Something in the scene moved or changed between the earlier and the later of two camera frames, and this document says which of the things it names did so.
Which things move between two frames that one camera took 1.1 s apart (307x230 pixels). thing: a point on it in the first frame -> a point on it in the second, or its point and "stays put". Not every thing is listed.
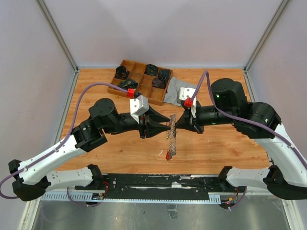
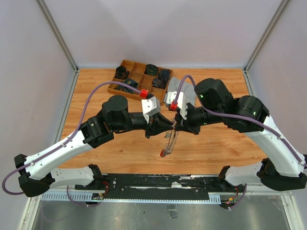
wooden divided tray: [151, 81] stays put
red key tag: [167, 156] -> [162, 153]
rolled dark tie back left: [121, 73] stays put
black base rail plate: [157, 186] stays put
